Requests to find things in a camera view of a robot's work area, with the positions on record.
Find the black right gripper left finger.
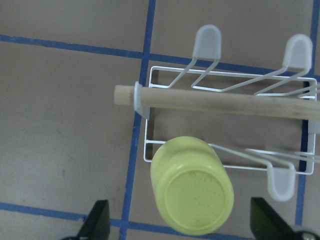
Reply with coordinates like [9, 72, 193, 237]
[61, 199, 110, 240]

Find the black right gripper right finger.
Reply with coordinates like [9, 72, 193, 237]
[250, 197, 320, 240]

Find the yellow plastic cup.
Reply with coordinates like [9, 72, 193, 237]
[150, 136, 234, 236]

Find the white wire cup rack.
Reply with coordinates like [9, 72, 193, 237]
[113, 24, 320, 202]

